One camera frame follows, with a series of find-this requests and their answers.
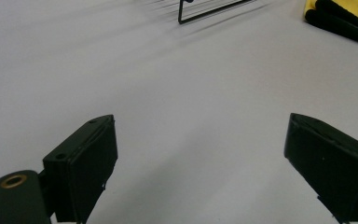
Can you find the yellow and black cloth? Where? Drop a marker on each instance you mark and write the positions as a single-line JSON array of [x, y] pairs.
[[341, 18]]

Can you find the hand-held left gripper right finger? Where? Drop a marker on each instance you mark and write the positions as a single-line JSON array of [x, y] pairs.
[[332, 168]]

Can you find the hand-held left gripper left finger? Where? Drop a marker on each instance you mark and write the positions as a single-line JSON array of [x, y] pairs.
[[84, 168]]

